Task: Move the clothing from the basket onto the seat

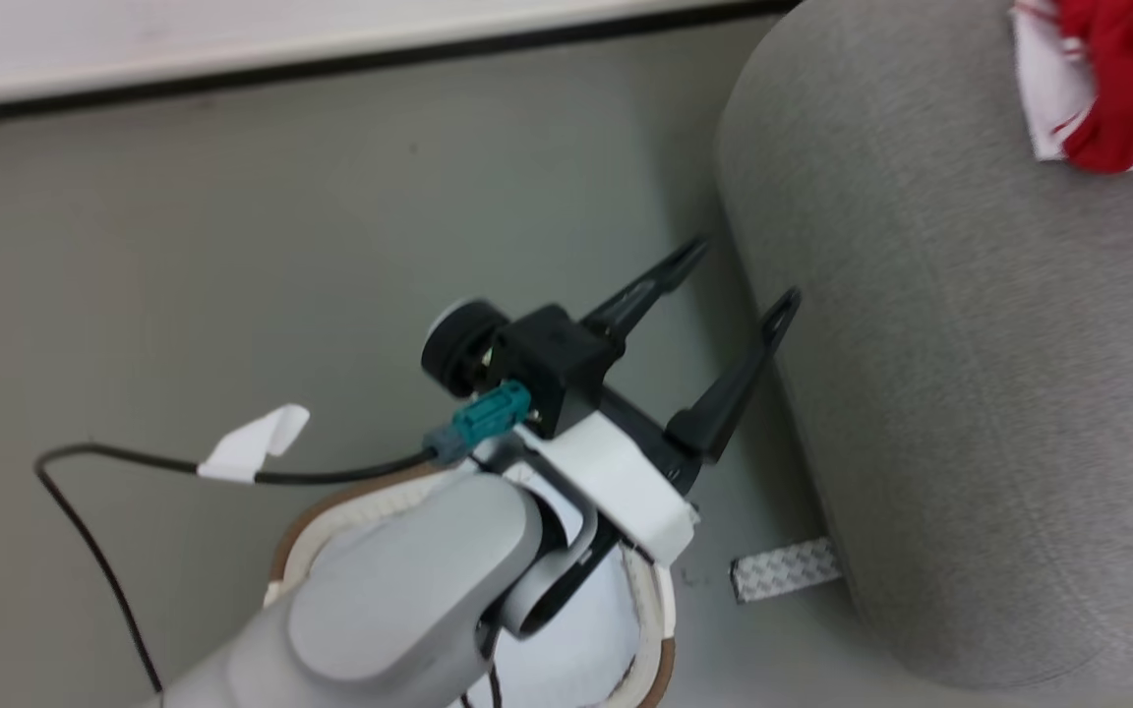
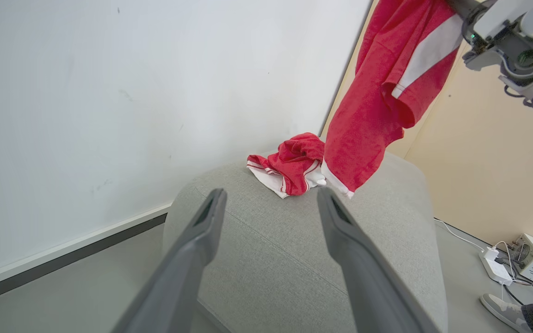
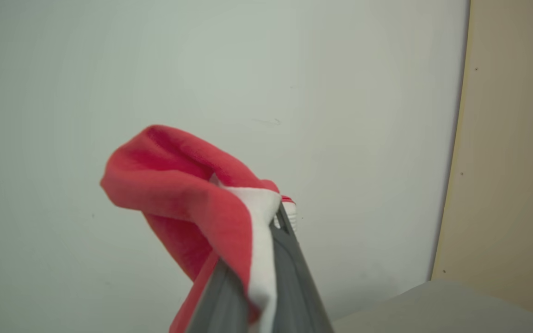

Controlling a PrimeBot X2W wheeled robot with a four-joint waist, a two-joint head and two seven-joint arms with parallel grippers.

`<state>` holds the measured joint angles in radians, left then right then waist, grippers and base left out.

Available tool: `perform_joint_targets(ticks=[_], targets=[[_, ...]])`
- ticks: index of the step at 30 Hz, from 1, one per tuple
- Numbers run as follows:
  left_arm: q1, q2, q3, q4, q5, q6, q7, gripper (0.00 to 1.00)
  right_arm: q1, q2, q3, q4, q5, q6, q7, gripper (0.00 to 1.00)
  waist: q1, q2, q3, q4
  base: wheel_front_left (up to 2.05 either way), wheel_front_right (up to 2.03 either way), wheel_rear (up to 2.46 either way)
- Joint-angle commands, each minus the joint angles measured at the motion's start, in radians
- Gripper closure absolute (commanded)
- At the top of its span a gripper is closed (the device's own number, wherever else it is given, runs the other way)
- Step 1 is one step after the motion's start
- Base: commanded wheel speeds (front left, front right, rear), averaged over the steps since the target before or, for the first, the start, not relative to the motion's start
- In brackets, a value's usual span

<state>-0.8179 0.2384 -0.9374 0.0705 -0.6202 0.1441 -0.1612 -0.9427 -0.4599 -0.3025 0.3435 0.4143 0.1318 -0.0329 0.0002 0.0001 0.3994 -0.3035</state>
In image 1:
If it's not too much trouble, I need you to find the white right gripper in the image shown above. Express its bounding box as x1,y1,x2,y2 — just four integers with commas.
517,236,804,567

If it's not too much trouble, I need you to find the grey fabric sofa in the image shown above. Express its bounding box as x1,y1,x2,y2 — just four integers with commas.
714,0,1133,689

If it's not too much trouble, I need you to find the thin black cable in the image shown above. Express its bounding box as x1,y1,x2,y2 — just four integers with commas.
33,442,449,694

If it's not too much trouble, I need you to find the teal cable connector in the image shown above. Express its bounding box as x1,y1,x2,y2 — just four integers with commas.
426,382,534,465

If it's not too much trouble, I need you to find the dark wall baseboard strip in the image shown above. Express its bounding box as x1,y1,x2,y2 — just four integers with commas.
0,0,804,127

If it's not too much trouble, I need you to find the woven basket with white liner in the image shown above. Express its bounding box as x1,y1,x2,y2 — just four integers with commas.
267,462,678,708

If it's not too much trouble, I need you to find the white paper cable label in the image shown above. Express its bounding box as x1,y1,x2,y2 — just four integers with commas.
198,403,312,485

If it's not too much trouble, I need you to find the red and white clothing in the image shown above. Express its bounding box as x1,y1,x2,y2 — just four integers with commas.
1009,0,1133,265

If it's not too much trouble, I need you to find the patterned silver floor tape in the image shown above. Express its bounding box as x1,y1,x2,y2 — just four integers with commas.
730,537,841,604

